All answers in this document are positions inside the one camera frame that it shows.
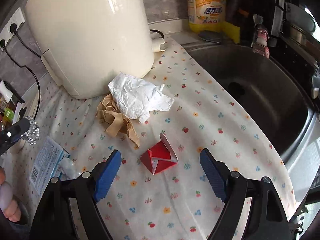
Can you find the black spice rack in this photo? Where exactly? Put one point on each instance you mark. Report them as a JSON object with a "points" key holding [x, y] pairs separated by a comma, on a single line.
{"points": [[9, 101]]}

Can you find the blue white medicine box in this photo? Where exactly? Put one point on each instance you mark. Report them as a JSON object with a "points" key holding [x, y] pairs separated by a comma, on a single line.
{"points": [[46, 165]]}

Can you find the stainless steel sink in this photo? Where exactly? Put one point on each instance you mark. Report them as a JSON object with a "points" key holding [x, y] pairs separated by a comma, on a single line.
{"points": [[268, 93]]}

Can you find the silver pill blister pack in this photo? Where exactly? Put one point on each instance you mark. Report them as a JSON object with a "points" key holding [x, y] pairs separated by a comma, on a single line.
{"points": [[68, 168]]}

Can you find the silver foil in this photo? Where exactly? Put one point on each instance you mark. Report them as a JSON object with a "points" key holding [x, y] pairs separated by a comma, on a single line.
{"points": [[32, 135]]}

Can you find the person's left hand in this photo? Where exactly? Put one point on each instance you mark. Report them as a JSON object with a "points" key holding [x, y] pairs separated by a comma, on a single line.
{"points": [[9, 205]]}

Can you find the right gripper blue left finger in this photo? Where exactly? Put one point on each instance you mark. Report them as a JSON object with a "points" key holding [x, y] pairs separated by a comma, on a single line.
{"points": [[104, 174]]}

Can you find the brown paper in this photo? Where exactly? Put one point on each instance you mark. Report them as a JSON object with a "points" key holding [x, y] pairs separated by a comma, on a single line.
{"points": [[114, 121]]}

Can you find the red carton piece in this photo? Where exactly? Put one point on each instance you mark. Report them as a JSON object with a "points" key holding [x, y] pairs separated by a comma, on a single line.
{"points": [[159, 157]]}

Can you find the cream air fryer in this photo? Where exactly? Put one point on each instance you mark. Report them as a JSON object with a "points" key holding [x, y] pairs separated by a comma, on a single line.
{"points": [[85, 44]]}

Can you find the floral white tablecloth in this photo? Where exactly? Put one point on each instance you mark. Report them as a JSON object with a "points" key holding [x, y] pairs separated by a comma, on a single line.
{"points": [[160, 190]]}

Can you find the small pink bottle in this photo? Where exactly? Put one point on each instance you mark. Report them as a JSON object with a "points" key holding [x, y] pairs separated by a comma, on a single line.
{"points": [[260, 37]]}

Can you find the black dish rack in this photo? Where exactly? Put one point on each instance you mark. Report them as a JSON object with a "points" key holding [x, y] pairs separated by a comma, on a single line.
{"points": [[296, 24]]}

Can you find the yellow dish soap jug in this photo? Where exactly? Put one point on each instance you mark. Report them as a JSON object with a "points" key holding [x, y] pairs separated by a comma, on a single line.
{"points": [[210, 15]]}

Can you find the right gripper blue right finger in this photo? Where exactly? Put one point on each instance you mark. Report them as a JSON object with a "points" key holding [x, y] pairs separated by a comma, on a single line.
{"points": [[216, 173]]}

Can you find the white tissue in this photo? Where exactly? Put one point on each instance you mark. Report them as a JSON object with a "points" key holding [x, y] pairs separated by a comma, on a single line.
{"points": [[136, 98]]}

